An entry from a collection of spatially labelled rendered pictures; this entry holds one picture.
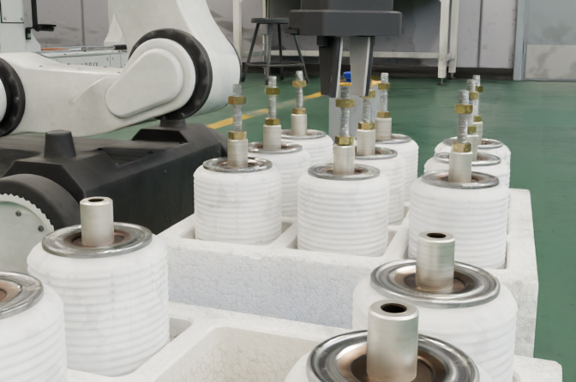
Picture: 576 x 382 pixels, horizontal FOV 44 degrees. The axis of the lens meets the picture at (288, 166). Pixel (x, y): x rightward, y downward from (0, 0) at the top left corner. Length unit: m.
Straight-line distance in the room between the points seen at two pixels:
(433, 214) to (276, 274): 0.16
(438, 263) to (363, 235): 0.30
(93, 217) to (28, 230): 0.53
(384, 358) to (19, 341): 0.19
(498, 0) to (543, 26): 0.38
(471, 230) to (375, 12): 0.23
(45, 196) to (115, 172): 0.15
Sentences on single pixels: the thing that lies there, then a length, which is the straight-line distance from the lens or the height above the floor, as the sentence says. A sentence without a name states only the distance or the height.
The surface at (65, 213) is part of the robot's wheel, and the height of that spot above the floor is 0.16.
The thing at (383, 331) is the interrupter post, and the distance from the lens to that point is 0.31.
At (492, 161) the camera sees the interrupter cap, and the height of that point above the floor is 0.25.
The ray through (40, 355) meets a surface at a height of 0.23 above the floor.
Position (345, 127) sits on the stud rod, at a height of 0.30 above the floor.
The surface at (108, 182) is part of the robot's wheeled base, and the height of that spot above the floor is 0.18.
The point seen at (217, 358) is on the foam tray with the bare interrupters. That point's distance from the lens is 0.57.
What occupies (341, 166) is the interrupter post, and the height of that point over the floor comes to 0.26.
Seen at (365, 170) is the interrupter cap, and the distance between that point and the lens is 0.75.
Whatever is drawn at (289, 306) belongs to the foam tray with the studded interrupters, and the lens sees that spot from 0.72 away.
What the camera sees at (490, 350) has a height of 0.23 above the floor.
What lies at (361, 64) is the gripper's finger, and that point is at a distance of 0.74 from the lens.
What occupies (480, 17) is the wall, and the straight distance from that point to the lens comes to 5.84.
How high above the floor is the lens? 0.40
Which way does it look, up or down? 11 degrees down
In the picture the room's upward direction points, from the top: straight up
